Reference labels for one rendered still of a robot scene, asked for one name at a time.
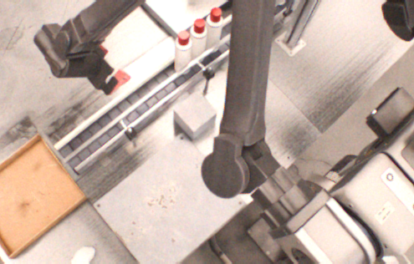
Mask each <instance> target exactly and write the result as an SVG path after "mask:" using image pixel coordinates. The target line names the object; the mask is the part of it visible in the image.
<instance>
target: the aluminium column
mask: <svg viewBox="0 0 414 264"><path fill-rule="evenodd" d="M320 1H321V0H300V3H299V5H298V7H297V9H296V11H295V15H294V17H293V19H292V21H291V23H290V25H289V29H288V30H287V33H286V34H285V36H284V39H283V41H282V42H283V43H284V44H285V45H286V46H287V47H288V48H289V49H292V48H293V47H295V46H296V45H297V44H298V43H299V40H300V39H301V38H302V36H303V34H304V32H305V30H306V27H307V26H308V24H309V22H310V20H311V18H312V17H313V15H314V12H315V10H316V9H317V7H318V5H319V2H320Z"/></svg>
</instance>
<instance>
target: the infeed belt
mask: <svg viewBox="0 0 414 264"><path fill-rule="evenodd" d="M288 3H289V0H285V4H284V5H282V6H277V7H275V9H274V14H275V16H276V14H278V13H279V12H281V11H283V10H284V9H285V8H286V7H287V6H288ZM230 27H231V21H230V22H229V23H227V24H226V25H224V26H223V27H222V30H221V33H222V35H221V38H220V40H222V39H223V38H225V37H226V36H228V35H229V34H230V33H231V29H230ZM229 45H230V39H229V40H228V41H227V42H225V44H223V45H222V46H221V47H219V48H218V51H216V52H215V53H210V54H208V55H207V56H206V57H205V58H204V59H203V60H202V61H201V64H202V65H203V66H204V67H206V66H207V65H208V64H210V63H212V62H213V61H214V60H215V59H217V58H218V57H220V56H221V55H222V54H224V53H225V52H227V51H228V50H229ZM200 70H202V69H201V68H200V67H199V66H198V65H197V64H195V65H194V66H193V67H191V69H190V72H189V73H188V74H185V75H181V76H180V77H178V78H177V79H175V80H173V81H172V82H170V83H169V84H168V85H167V86H166V87H165V88H164V89H163V90H162V91H160V92H159V93H158V94H156V95H155V96H153V97H152V98H151V99H149V100H148V101H146V102H145V103H144V104H143V105H142V106H140V107H139V108H138V109H136V110H135V111H133V112H132V113H131V114H129V115H128V116H126V117H125V118H124V119H123V120H122V121H123V122H124V123H125V124H126V125H127V126H129V125H131V124H132V123H134V121H135V120H136V119H138V118H139V117H141V116H142V115H143V114H144V113H145V112H146V111H148V110H149V109H151V108H152V107H153V106H155V105H156V104H158V103H159V102H160V101H161V100H163V99H164V98H165V97H166V96H167V95H169V94H170V93H172V92H173V90H174V89H177V88H178V87H179V86H181V85H182V84H184V83H185V82H186V81H187V80H188V79H190V78H191V77H192V76H194V75H195V74H196V73H198V72H199V71H200ZM175 73H176V70H175V62H173V63H172V64H170V65H169V66H166V67H165V68H164V69H163V70H162V71H160V72H159V73H158V74H156V75H155V76H153V77H154V78H153V77H152V78H151V79H150V80H149V81H147V82H146V83H145V84H143V85H142V86H140V87H139V88H138V89H137V90H135V91H134V92H133V93H131V94H130V95H128V96H127V97H126V98H125V99H123V100H121V101H120V102H119V103H118V104H116V106H114V107H112V108H111V109H109V110H108V111H106V113H105V114H103V115H102V116H101V117H99V118H98V119H97V120H96V121H95V122H94V123H93V124H91V125H90V126H88V127H87V128H88V129H87V128H86V129H84V130H83V131H81V132H80V134H78V136H77V135H76V136H75V137H74V138H73V139H72V140H70V141H69V143H67V144H66V145H63V146H61V147H60V149H59V151H60V154H61V155H62V156H63V157H64V158H65V157H67V156H68V155H70V153H71V152H72V153H73V152H74V151H75V150H77V149H78V148H79V147H80V146H81V145H82V144H83V143H85V142H86V141H87V140H89V139H91V138H92V137H93V136H95V135H96V134H97V133H98V132H99V131H101V130H102V129H103V128H104V127H105V126H107V125H108V124H110V123H111V122H112V121H114V120H115V119H116V118H117V117H118V116H119V115H121V114H122V113H124V112H125V111H126V110H127V109H128V108H130V107H131V106H132V105H134V104H135V103H137V102H138V101H139V100H141V99H142V98H144V97H145V96H146V95H148V94H149V93H150V92H151V91H152V90H154V89H155V88H157V87H158V86H159V84H161V83H162V82H164V81H165V80H166V79H168V78H169V77H171V76H172V75H173V74H175ZM123 130H124V128H123V127H122V126H121V124H120V123H118V124H117V125H116V126H115V127H113V128H112V129H110V130H109V131H108V132H106V133H105V134H104V135H102V136H101V137H100V138H98V140H96V141H95V142H94V143H93V144H92V145H90V146H89V147H88V148H86V149H85V150H83V152H82V153H80V154H79V155H77V156H76V157H74V158H73V159H72V160H71V161H70V162H68V163H69V165H70V166H71V167H72V168H74V167H76V166H77V165H80V164H81V163H83V162H84V161H85V160H86V159H87V158H89V157H90V156H91V155H92V154H93V153H94V152H96V151H97V150H98V149H99V148H100V147H102V146H103V145H105V144H106V143H107V142H108V141H110V140H111V139H113V138H114V137H115V136H117V135H118V134H119V133H120V132H121V131H123Z"/></svg>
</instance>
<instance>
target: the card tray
mask: <svg viewBox="0 0 414 264"><path fill-rule="evenodd" d="M86 199H87V197H86V196H85V195H84V193H83V192H82V190H81V189H80V188H79V186H78V185H77V184H76V183H75V181H74V180H73V179H72V177H71V176H70V175H69V173H68V172H67V171H66V169H65V168H64V167H63V165H62V164H61V163H60V161H59V160H58V159H57V157H56V156H55V155H54V153H53V152H52V150H51V149H50V148H49V146H48V145H47V144H46V143H45V141H44V140H43V137H42V136H40V135H35V136H34V137H33V138H31V139H30V140H29V141H28V142H26V143H25V144H24V145H23V146H21V147H20V148H19V149H18V150H16V151H15V152H14V153H12V154H11V155H10V156H9V157H8V158H6V159H5V160H4V161H3V162H1V164H0V248H1V249H2V250H3V252H4V254H5V255H6V256H7V258H8V259H13V258H14V257H16V256H17V255H18V254H19V253H21V252H22V251H23V250H25V249H26V248H27V247H29V245H30V244H33V242H34V241H36V240H37V239H38V238H39V237H41V236H42V234H45V233H46V232H47V231H48V230H49V229H50V228H52V227H53V226H54V225H56V224H57V223H58V221H61V220H62V219H63V218H64V217H65V216H66V215H68V214H70V212H71V211H73V210H74V209H75V208H76V207H78V205H81V204H82V203H83V202H84V201H86Z"/></svg>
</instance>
